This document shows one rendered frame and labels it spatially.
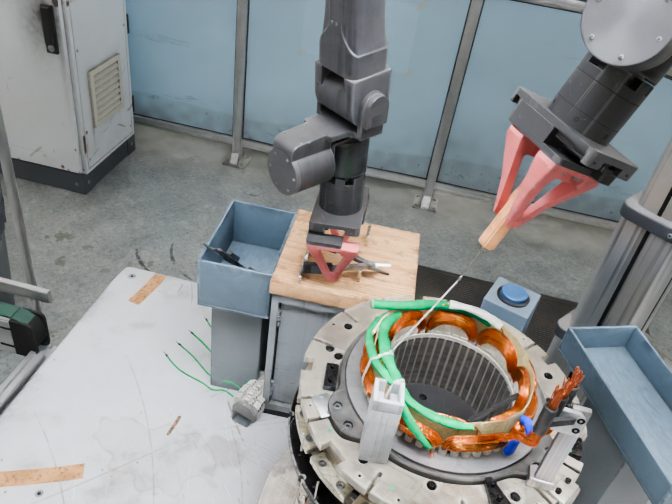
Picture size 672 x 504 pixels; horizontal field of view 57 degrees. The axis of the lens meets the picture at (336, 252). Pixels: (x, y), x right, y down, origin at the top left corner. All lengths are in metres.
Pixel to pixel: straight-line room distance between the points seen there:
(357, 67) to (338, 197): 0.18
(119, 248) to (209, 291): 1.79
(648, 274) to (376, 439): 0.58
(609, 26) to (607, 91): 0.08
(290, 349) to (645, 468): 0.49
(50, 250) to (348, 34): 2.18
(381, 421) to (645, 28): 0.38
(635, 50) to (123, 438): 0.87
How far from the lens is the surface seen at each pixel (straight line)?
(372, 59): 0.70
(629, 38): 0.45
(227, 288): 0.90
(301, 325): 0.91
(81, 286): 2.52
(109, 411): 1.08
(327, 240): 0.78
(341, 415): 0.66
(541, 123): 0.53
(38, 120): 2.96
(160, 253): 2.65
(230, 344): 1.01
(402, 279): 0.90
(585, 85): 0.52
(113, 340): 1.18
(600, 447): 0.92
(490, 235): 0.57
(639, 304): 1.08
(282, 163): 0.71
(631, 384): 0.95
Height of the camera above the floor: 1.61
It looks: 36 degrees down
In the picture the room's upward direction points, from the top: 9 degrees clockwise
